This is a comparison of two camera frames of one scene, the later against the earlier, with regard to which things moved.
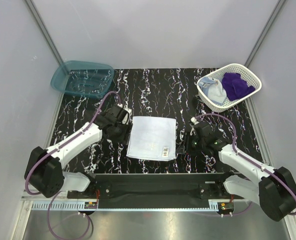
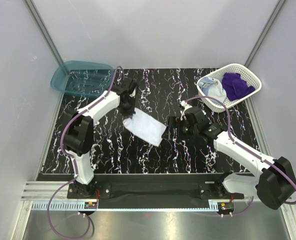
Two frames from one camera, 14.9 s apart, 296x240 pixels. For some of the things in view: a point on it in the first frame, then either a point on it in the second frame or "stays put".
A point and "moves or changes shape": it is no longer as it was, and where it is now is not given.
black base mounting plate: (182, 186) stays put
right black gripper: (183, 149) to (175, 122)
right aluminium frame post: (275, 11) stays put
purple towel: (235, 86) stays put
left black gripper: (124, 138) to (128, 113)
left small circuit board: (90, 205) stays put
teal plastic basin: (84, 78) stays put
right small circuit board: (226, 207) stays put
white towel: (153, 138) moves or changes shape
